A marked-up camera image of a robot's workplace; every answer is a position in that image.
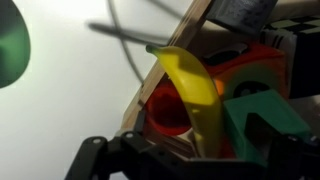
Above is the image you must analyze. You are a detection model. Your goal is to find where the orange cube with number nine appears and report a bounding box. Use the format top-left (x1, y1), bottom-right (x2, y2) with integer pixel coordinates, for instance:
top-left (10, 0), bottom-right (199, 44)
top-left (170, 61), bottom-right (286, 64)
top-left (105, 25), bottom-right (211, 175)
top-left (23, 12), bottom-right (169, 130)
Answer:
top-left (202, 42), bottom-right (290, 105)

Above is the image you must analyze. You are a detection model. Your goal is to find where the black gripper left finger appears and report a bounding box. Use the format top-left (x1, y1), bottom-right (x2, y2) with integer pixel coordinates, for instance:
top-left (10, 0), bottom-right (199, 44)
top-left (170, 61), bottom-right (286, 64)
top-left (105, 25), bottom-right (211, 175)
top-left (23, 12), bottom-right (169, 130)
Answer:
top-left (64, 130), bottom-right (161, 180)

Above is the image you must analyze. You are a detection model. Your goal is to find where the green bowl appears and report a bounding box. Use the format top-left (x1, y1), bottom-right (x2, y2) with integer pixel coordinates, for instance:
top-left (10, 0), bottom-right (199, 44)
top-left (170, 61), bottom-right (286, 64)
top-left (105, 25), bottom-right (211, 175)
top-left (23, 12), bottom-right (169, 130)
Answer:
top-left (0, 0), bottom-right (32, 90)

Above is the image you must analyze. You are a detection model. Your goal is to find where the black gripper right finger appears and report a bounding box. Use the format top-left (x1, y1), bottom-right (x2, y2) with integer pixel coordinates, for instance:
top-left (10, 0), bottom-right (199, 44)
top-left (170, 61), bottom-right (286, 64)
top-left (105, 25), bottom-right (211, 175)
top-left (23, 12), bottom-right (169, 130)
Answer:
top-left (265, 132), bottom-right (320, 180)

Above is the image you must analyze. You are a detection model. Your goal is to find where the green toy cube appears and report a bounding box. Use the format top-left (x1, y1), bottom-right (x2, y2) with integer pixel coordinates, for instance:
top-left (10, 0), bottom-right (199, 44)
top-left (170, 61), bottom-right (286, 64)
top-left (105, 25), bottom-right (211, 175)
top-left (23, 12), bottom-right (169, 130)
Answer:
top-left (222, 89), bottom-right (313, 166)

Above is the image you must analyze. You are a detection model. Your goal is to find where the wooden tray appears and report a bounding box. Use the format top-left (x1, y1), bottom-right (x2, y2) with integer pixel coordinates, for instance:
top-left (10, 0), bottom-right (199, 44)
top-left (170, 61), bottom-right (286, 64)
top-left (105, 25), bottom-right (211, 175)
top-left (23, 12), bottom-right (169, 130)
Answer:
top-left (119, 0), bottom-right (320, 161)

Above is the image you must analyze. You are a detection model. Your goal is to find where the yellow banana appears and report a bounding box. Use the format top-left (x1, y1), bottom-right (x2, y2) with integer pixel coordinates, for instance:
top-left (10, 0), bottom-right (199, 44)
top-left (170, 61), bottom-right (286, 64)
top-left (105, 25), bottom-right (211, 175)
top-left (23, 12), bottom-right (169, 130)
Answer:
top-left (145, 44), bottom-right (225, 158)

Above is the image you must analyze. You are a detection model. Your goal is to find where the grey toy cube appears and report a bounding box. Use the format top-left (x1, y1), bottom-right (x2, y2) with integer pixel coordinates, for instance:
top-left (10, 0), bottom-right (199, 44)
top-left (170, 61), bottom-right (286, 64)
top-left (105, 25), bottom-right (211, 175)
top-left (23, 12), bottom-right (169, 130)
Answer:
top-left (205, 0), bottom-right (279, 35)

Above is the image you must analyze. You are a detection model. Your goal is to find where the colourful number cube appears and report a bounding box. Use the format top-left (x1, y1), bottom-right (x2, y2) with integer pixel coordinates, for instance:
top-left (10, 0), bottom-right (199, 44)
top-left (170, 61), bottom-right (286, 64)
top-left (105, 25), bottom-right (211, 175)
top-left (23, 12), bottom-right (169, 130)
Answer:
top-left (259, 15), bottom-right (320, 100)

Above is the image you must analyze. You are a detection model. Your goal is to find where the plain orange toy cube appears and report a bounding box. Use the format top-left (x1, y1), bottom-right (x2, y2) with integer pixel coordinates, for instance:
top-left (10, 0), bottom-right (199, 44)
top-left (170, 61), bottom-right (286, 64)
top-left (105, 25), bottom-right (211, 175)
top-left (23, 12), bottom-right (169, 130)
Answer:
top-left (145, 79), bottom-right (195, 137)

